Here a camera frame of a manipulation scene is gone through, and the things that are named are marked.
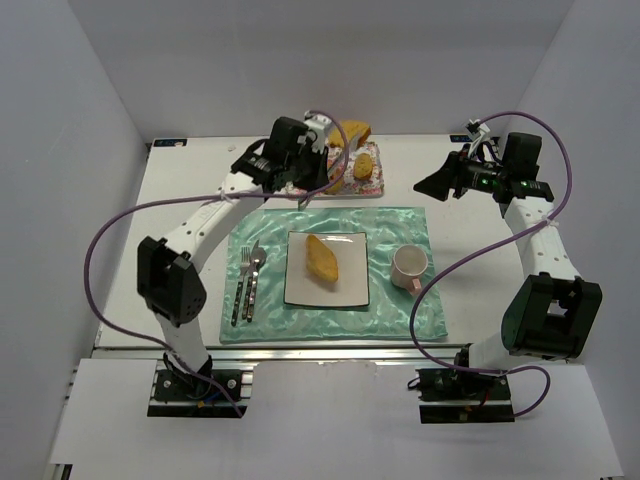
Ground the brown bread slice back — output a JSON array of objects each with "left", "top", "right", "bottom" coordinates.
[{"left": 327, "top": 120, "right": 371, "bottom": 150}]

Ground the brown bread slice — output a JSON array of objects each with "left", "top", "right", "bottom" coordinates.
[
  {"left": 353, "top": 153, "right": 375, "bottom": 181},
  {"left": 327, "top": 120, "right": 371, "bottom": 150}
]

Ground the yellow toast bread slice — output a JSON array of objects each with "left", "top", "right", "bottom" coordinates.
[{"left": 305, "top": 234, "right": 339, "bottom": 287}]

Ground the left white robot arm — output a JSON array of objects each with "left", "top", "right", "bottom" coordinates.
[{"left": 137, "top": 113, "right": 332, "bottom": 375}]

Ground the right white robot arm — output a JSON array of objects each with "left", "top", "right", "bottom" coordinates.
[{"left": 414, "top": 132, "right": 603, "bottom": 374}]

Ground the orange donut bread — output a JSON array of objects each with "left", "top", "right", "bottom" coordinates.
[{"left": 324, "top": 172, "right": 345, "bottom": 195}]

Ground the brown bread slice front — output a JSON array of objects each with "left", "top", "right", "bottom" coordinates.
[{"left": 353, "top": 153, "right": 375, "bottom": 181}]

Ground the floral rectangular tray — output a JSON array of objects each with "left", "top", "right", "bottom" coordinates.
[{"left": 323, "top": 141, "right": 384, "bottom": 197}]

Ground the pink mug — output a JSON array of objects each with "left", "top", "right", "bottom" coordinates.
[{"left": 390, "top": 245, "right": 429, "bottom": 296}]

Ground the silver spoon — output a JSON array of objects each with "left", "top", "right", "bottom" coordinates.
[{"left": 242, "top": 247, "right": 267, "bottom": 323}]

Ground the table knife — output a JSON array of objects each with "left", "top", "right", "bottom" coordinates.
[{"left": 250, "top": 241, "right": 260, "bottom": 266}]

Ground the silver fork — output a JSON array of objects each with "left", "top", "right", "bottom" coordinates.
[{"left": 231, "top": 246, "right": 251, "bottom": 327}]

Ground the white square plate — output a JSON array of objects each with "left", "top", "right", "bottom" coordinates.
[{"left": 284, "top": 231, "right": 370, "bottom": 309}]

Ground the blue label sticker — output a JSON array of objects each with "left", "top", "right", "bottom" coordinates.
[{"left": 153, "top": 138, "right": 187, "bottom": 148}]

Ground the green satin placemat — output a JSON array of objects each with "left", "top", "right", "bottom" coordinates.
[{"left": 219, "top": 207, "right": 447, "bottom": 344}]

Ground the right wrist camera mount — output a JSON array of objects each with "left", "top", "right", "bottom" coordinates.
[{"left": 465, "top": 119, "right": 491, "bottom": 158}]

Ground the aluminium table frame rail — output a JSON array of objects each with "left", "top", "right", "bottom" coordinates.
[{"left": 89, "top": 344, "right": 474, "bottom": 364}]

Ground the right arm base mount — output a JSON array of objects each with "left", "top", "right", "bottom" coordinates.
[{"left": 407, "top": 368, "right": 515, "bottom": 424}]

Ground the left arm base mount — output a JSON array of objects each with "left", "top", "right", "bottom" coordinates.
[{"left": 147, "top": 355, "right": 249, "bottom": 419}]

